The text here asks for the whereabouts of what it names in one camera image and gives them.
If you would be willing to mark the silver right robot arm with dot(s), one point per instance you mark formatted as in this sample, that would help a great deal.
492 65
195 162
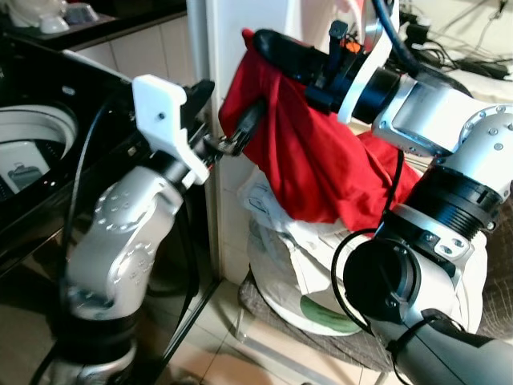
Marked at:
465 136

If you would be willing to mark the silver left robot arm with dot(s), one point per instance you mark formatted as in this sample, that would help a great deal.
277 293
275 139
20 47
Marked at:
120 233

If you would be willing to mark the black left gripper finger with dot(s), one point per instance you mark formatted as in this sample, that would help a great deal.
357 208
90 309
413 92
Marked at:
200 96
247 120

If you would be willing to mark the red cloth garment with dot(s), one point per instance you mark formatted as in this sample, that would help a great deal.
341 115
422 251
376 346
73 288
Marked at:
313 168

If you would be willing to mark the black countertop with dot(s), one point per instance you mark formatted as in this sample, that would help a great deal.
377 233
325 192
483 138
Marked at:
120 28

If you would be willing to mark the white bowl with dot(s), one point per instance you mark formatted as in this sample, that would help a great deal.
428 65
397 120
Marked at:
50 24

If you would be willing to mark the grey glass bowl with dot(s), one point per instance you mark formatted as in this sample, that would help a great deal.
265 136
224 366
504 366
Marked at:
82 12

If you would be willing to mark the beige cloth cover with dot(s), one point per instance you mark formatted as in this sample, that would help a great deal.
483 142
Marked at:
493 90

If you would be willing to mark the white laundry bag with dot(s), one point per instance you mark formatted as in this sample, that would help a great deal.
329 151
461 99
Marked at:
288 265

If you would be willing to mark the black charger plug cluster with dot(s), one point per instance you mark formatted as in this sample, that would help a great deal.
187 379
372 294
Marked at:
417 32

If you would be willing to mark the black power brick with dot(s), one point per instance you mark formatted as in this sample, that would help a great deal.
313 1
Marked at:
482 69

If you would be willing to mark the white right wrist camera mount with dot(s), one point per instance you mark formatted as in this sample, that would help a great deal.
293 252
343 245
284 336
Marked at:
357 88

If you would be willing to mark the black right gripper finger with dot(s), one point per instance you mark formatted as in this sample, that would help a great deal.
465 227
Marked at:
292 56

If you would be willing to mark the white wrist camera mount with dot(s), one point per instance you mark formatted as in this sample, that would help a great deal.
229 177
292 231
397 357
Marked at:
160 112
357 88

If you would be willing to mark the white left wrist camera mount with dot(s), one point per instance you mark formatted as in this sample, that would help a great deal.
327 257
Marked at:
160 112

